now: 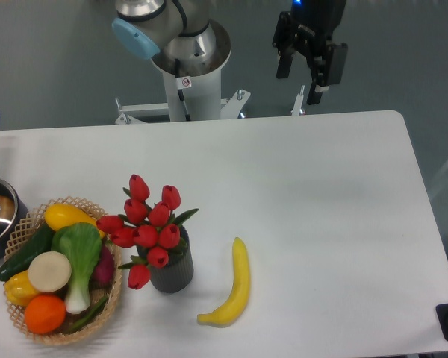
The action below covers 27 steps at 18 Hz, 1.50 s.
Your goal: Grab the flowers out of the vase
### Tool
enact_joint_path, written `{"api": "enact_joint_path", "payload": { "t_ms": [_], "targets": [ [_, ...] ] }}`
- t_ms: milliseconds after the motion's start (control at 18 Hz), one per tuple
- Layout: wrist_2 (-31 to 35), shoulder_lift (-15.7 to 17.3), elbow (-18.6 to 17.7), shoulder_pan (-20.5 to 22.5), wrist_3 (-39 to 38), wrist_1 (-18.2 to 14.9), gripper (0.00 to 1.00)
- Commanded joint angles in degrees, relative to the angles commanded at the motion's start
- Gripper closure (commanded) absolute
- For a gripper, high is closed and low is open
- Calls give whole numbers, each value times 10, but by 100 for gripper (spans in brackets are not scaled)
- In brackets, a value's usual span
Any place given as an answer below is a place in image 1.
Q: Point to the yellow bell pepper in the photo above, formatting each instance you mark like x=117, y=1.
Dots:
x=19, y=290

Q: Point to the green cucumber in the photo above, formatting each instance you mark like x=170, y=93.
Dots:
x=39, y=243

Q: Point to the white round radish slice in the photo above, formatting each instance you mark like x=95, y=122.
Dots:
x=49, y=271

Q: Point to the yellow banana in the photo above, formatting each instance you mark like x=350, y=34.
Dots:
x=230, y=311

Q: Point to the orange fruit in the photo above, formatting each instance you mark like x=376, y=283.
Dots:
x=45, y=313

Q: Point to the purple sweet potato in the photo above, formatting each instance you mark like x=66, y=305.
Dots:
x=104, y=270

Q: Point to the red tulip bouquet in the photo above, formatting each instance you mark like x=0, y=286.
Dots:
x=137, y=212

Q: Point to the green bok choy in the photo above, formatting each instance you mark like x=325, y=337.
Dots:
x=81, y=244

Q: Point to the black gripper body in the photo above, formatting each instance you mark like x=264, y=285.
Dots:
x=307, y=28

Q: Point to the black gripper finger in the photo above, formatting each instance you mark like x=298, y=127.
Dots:
x=319, y=78
x=284, y=65

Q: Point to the yellow squash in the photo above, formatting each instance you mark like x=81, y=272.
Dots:
x=58, y=216

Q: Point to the green bean pod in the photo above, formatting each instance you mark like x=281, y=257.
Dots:
x=90, y=315

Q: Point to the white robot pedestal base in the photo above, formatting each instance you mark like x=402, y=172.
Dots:
x=194, y=78

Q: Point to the dark grey ribbed vase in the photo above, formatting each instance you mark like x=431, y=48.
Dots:
x=163, y=259

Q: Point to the woven wicker basket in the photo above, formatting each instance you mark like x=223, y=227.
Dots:
x=22, y=233

